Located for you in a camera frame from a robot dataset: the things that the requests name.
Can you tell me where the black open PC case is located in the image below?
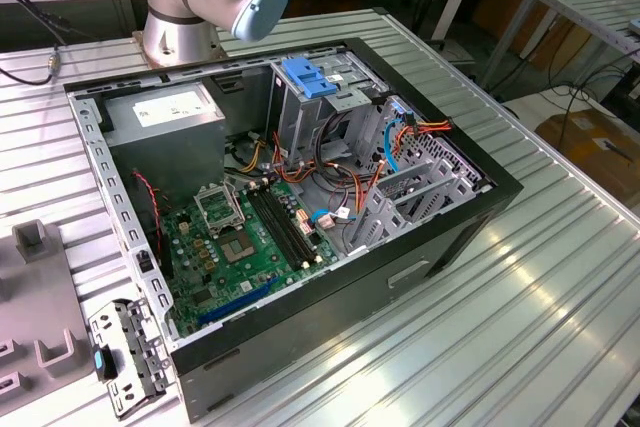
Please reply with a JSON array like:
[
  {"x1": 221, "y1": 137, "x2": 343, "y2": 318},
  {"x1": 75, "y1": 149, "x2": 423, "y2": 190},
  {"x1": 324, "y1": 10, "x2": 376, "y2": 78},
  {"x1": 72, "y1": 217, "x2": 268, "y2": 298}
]
[{"x1": 63, "y1": 36, "x2": 525, "y2": 423}]

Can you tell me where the metal card retention bracket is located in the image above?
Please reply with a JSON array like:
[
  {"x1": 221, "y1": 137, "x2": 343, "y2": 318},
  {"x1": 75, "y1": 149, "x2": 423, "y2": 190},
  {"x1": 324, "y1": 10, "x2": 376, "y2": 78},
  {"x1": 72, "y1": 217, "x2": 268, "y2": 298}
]
[{"x1": 87, "y1": 296, "x2": 174, "y2": 421}]

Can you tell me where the brown cardboard box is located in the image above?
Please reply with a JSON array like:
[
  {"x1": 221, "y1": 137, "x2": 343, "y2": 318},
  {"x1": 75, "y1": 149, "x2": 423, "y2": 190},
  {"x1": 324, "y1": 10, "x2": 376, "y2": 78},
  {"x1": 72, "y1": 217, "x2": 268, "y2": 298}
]
[{"x1": 535, "y1": 109, "x2": 640, "y2": 203}]

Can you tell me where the orange red wire bundle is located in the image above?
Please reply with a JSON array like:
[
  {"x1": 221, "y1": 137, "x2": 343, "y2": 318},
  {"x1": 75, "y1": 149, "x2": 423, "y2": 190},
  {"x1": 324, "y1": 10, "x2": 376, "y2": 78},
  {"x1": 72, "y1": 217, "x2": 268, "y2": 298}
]
[{"x1": 272, "y1": 131, "x2": 386, "y2": 218}]

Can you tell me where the red black fan wire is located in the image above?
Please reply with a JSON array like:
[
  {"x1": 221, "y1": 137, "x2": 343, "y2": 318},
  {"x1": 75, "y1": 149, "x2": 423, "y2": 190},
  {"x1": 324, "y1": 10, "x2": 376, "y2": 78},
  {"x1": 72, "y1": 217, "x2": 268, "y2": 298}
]
[{"x1": 132, "y1": 170, "x2": 166, "y2": 253}]

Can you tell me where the CPU socket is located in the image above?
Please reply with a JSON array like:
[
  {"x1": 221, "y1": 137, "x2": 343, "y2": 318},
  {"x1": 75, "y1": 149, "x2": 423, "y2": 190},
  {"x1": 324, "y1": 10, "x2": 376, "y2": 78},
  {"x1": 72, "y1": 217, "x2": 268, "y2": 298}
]
[{"x1": 214, "y1": 229, "x2": 259, "y2": 266}]

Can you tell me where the yellow black wire bundle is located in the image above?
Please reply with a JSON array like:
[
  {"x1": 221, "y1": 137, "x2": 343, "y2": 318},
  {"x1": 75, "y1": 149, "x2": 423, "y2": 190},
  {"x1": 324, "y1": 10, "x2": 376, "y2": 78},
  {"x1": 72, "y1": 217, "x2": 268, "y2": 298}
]
[{"x1": 239, "y1": 139, "x2": 266, "y2": 173}]

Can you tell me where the blue data wire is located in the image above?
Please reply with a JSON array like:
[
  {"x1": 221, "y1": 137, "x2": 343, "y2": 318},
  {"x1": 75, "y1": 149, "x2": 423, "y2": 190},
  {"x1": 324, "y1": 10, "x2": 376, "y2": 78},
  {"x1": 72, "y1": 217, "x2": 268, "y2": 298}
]
[{"x1": 383, "y1": 104, "x2": 406, "y2": 176}]

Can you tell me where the blue black bracket latch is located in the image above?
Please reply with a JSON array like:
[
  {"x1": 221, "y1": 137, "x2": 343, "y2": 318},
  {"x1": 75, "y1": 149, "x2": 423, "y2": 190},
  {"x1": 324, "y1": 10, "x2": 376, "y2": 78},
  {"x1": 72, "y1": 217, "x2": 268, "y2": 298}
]
[{"x1": 92, "y1": 344, "x2": 120, "y2": 381}]

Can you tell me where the blue plastic drive latch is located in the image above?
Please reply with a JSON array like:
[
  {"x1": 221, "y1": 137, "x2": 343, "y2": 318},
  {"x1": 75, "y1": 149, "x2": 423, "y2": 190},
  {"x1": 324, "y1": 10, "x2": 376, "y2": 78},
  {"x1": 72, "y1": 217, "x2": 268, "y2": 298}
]
[{"x1": 281, "y1": 57, "x2": 339, "y2": 101}]

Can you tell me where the metal disk bay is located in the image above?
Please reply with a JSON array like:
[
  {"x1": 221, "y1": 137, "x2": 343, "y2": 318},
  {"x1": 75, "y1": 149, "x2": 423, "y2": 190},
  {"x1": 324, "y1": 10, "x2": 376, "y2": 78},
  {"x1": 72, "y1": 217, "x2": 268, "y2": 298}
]
[{"x1": 344, "y1": 94, "x2": 494, "y2": 256}]

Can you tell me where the grey parts rack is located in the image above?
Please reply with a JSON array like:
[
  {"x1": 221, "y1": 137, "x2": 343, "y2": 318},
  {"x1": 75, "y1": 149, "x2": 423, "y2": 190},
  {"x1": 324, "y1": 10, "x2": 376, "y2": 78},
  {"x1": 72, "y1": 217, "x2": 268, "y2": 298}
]
[{"x1": 0, "y1": 219, "x2": 99, "y2": 411}]

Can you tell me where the blue expansion slot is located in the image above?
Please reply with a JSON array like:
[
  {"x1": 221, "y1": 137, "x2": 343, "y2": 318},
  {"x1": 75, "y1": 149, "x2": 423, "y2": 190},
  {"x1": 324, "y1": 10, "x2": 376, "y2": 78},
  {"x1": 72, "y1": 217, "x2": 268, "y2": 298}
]
[{"x1": 197, "y1": 274, "x2": 281, "y2": 328}]

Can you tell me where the metal slat side table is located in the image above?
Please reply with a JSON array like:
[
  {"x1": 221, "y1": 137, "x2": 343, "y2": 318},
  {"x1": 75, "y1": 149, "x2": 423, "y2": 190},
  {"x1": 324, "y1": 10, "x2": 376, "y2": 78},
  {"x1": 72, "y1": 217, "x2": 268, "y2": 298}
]
[{"x1": 482, "y1": 0, "x2": 640, "y2": 98}]

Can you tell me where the orange power wire black plug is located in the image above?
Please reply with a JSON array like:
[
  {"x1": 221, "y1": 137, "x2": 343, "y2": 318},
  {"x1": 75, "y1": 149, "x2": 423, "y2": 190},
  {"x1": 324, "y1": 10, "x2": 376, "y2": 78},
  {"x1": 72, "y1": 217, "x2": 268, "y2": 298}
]
[{"x1": 394, "y1": 114, "x2": 454, "y2": 158}]

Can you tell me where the metal socket cover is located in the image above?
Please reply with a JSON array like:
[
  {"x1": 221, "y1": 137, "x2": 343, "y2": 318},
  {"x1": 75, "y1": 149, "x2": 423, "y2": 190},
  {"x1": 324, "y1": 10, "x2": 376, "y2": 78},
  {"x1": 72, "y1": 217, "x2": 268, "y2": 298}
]
[{"x1": 193, "y1": 181, "x2": 246, "y2": 236}]

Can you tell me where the black cable with metal plug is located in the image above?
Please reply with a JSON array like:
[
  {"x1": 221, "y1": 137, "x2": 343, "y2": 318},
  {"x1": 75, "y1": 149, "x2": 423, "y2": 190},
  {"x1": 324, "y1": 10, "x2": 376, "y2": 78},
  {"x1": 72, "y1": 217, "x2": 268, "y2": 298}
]
[{"x1": 0, "y1": 0, "x2": 99, "y2": 87}]

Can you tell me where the grey power supply unit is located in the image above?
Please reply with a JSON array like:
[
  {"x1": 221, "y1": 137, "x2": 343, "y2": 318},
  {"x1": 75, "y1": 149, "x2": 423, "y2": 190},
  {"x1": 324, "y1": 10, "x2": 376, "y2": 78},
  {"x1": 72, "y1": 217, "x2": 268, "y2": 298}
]
[{"x1": 102, "y1": 81, "x2": 227, "y2": 203}]

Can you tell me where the blue cable white plug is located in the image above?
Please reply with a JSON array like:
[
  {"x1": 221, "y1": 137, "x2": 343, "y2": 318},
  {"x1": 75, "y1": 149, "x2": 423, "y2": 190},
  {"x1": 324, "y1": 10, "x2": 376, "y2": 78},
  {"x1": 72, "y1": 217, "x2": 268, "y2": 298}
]
[{"x1": 308, "y1": 206, "x2": 361, "y2": 232}]

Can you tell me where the black RAM slot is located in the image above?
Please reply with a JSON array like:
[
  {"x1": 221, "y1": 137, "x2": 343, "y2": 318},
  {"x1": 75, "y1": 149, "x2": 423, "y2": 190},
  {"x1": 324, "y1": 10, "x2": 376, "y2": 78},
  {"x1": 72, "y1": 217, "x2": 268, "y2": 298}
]
[
  {"x1": 259, "y1": 184, "x2": 321, "y2": 263},
  {"x1": 248, "y1": 186, "x2": 306, "y2": 271}
]

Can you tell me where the black wire loop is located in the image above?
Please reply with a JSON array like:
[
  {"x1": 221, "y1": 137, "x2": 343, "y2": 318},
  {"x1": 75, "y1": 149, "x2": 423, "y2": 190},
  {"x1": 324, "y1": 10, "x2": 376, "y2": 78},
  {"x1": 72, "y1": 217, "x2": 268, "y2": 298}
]
[{"x1": 314, "y1": 111, "x2": 361, "y2": 183}]

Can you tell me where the green motherboard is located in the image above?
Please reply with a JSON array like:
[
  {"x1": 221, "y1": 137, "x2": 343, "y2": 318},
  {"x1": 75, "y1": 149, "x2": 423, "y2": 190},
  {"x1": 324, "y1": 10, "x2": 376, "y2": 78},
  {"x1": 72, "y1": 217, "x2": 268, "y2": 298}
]
[{"x1": 159, "y1": 179, "x2": 341, "y2": 338}]

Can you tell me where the metal optical drive cage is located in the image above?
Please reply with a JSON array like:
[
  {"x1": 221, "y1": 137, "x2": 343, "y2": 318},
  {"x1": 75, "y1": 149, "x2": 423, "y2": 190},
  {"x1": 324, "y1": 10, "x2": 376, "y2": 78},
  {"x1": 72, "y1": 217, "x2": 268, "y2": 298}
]
[{"x1": 267, "y1": 49, "x2": 389, "y2": 168}]

